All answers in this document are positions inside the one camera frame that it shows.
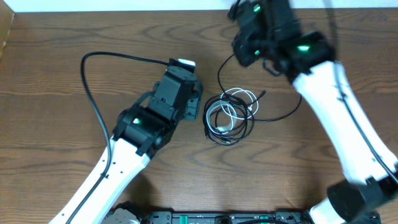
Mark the left camera cable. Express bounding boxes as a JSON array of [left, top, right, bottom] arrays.
[[63, 51, 170, 224]]

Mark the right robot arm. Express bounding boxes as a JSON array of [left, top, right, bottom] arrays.
[[228, 1, 397, 223]]

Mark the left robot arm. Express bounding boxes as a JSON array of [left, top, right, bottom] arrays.
[[51, 66, 203, 223]]

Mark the cardboard panel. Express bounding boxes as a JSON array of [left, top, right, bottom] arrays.
[[0, 0, 15, 57]]

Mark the white cable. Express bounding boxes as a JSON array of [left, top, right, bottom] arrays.
[[206, 87, 259, 133]]

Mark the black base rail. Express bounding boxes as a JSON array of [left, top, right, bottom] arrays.
[[102, 210, 382, 224]]

